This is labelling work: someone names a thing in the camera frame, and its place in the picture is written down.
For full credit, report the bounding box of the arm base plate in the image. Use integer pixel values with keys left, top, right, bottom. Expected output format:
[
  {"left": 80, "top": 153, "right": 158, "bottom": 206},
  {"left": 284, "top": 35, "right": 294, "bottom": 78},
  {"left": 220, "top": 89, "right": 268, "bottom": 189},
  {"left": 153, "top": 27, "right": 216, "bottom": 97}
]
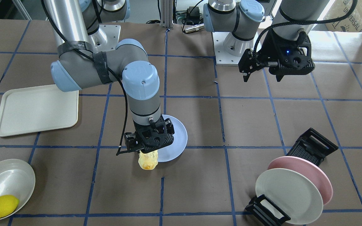
[
  {"left": 89, "top": 24, "right": 121, "bottom": 51},
  {"left": 212, "top": 32, "right": 258, "bottom": 66}
]

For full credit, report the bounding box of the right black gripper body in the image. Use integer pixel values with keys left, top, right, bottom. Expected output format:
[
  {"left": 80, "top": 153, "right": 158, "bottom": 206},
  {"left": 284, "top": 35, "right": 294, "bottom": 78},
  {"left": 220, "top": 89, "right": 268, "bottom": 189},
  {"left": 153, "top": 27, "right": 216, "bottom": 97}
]
[{"left": 124, "top": 115, "right": 175, "bottom": 153}]

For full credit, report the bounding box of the cream plate in rack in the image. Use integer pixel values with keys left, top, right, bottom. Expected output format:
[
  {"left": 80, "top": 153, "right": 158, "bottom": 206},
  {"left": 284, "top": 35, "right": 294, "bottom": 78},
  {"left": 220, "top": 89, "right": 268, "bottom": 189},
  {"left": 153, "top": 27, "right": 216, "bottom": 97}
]
[{"left": 255, "top": 168, "right": 323, "bottom": 224}]

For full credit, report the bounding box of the silver cylinder tool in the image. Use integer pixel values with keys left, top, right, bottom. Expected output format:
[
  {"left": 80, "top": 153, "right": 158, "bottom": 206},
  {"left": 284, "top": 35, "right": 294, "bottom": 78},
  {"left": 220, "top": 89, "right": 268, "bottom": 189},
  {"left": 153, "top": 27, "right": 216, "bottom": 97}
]
[{"left": 183, "top": 24, "right": 205, "bottom": 34}]

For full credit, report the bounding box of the blue plate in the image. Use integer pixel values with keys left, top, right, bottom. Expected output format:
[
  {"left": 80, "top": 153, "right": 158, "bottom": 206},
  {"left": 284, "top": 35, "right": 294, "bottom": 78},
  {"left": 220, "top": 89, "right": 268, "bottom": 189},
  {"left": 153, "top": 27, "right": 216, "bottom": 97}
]
[{"left": 158, "top": 114, "right": 188, "bottom": 163}]

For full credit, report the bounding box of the white rectangular tray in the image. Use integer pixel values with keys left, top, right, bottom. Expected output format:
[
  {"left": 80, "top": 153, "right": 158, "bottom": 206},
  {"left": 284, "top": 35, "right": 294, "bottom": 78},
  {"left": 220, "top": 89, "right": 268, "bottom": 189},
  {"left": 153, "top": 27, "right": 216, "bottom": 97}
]
[{"left": 0, "top": 84, "right": 79, "bottom": 137}]

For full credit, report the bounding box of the aluminium frame post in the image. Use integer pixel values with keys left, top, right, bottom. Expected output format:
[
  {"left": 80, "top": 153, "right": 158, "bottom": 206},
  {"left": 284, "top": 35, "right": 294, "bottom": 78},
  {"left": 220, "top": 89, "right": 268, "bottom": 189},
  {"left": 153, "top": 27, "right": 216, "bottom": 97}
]
[{"left": 159, "top": 0, "right": 175, "bottom": 30}]

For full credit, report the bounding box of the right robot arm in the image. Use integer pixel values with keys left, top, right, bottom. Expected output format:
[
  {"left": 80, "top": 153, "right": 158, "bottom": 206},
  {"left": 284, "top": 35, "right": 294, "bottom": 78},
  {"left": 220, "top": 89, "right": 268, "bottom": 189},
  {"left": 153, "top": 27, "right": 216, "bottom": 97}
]
[{"left": 41, "top": 0, "right": 175, "bottom": 155}]

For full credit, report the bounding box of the yellow lemon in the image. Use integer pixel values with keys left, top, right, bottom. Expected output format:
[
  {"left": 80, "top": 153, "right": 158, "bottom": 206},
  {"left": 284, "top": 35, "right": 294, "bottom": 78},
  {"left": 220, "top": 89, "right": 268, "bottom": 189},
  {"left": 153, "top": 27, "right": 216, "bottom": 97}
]
[{"left": 0, "top": 195, "right": 20, "bottom": 218}]

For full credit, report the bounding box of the bread pastry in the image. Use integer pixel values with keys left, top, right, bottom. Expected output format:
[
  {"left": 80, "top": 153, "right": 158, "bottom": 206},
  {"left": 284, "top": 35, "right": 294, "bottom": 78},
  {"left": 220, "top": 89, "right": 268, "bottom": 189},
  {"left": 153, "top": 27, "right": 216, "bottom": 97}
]
[{"left": 138, "top": 150, "right": 158, "bottom": 170}]

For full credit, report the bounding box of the pink plate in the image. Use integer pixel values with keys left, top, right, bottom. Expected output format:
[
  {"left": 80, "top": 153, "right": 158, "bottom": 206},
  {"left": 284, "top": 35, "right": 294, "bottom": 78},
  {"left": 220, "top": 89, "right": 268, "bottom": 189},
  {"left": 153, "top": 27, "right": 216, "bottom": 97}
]
[{"left": 267, "top": 156, "right": 333, "bottom": 205}]

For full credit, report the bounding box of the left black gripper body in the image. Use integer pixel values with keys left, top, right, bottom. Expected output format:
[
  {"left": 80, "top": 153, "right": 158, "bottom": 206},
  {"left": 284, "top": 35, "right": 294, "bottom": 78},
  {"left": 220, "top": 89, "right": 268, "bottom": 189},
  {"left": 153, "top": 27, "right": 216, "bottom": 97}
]
[{"left": 257, "top": 29, "right": 315, "bottom": 76}]

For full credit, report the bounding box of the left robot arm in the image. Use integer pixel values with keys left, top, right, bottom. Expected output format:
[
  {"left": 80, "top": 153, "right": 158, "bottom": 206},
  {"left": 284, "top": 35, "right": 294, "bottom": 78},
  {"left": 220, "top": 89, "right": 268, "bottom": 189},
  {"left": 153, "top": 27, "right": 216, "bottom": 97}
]
[{"left": 203, "top": 0, "right": 328, "bottom": 82}]

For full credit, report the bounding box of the black plate rack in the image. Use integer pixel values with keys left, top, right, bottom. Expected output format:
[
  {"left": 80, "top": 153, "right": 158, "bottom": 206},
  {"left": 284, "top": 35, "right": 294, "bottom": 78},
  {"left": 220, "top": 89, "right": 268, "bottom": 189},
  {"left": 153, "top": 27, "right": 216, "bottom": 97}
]
[{"left": 245, "top": 128, "right": 338, "bottom": 226}]

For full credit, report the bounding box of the cardboard box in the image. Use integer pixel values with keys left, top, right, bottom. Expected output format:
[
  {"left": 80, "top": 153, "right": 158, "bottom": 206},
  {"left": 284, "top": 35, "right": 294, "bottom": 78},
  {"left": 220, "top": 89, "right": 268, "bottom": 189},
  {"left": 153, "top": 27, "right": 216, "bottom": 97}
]
[{"left": 324, "top": 0, "right": 362, "bottom": 32}]

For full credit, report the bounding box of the black power adapter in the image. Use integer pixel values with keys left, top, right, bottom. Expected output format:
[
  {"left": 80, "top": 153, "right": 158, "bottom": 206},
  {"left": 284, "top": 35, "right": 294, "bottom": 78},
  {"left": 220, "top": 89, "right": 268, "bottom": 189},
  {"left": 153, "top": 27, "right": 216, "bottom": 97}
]
[{"left": 187, "top": 6, "right": 200, "bottom": 19}]

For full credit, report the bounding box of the cream shallow dish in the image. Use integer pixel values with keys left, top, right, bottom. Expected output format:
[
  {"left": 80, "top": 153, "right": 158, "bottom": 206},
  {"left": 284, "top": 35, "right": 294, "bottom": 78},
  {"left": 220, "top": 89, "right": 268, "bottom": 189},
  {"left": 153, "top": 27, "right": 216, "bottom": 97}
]
[{"left": 0, "top": 159, "right": 36, "bottom": 220}]

